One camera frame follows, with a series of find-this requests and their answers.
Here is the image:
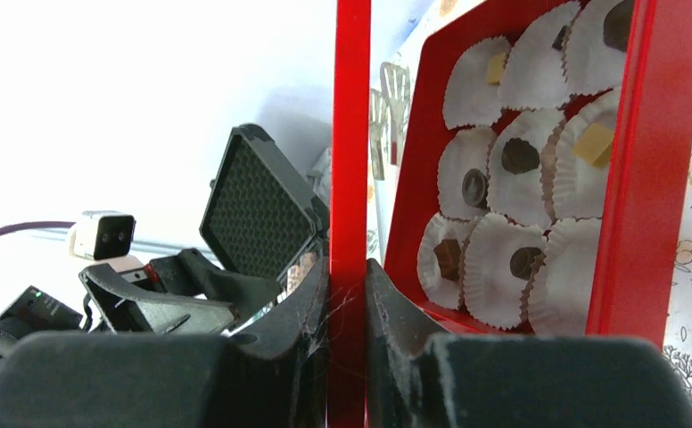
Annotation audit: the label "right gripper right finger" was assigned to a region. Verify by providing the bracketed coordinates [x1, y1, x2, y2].
[365, 261, 692, 427]

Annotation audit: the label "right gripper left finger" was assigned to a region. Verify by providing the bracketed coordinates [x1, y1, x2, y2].
[0, 259, 329, 427]

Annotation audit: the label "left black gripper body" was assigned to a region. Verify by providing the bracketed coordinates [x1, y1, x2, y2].
[78, 249, 281, 334]

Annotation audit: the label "red square box lid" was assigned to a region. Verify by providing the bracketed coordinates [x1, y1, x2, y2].
[326, 0, 372, 427]

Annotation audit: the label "red chocolate box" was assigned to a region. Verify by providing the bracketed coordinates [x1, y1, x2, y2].
[383, 1, 692, 345]

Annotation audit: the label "small caramel square chocolate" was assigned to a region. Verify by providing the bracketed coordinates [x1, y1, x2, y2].
[486, 52, 508, 86]

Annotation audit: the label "silver metal tongs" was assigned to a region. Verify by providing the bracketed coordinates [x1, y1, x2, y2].
[368, 62, 411, 180]

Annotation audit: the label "black poker chip case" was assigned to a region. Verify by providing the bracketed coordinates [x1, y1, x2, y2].
[199, 123, 330, 301]

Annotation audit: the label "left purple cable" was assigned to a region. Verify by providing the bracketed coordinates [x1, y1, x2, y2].
[0, 220, 77, 256]

